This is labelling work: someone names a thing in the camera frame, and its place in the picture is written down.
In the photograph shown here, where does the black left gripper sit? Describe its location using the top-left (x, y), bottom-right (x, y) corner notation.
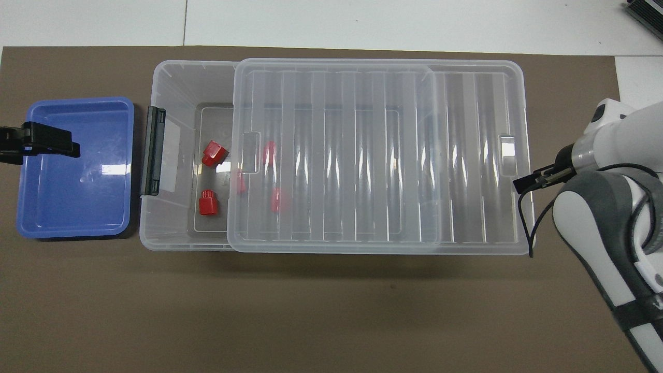
top-left (0, 121), bottom-right (81, 165)

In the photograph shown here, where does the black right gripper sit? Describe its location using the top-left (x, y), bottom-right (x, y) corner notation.
top-left (555, 145), bottom-right (576, 179)

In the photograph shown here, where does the clear ribbed plastic lid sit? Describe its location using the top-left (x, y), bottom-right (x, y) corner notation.
top-left (227, 58), bottom-right (537, 257)

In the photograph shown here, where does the blue plastic tray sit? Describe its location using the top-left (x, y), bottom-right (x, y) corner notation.
top-left (16, 97), bottom-right (136, 240)

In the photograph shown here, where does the clear plastic storage box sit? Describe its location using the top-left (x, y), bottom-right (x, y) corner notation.
top-left (139, 60), bottom-right (442, 254)

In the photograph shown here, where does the dark ribbed equipment case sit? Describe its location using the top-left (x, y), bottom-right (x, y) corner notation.
top-left (624, 0), bottom-right (663, 33)

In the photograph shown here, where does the brown table mat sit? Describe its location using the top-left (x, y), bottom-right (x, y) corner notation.
top-left (0, 46), bottom-right (651, 373)

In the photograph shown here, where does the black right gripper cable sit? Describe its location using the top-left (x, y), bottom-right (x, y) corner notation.
top-left (513, 163), bottom-right (663, 257)

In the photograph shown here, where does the black box latch handle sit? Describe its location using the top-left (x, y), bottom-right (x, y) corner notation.
top-left (140, 106), bottom-right (167, 197)

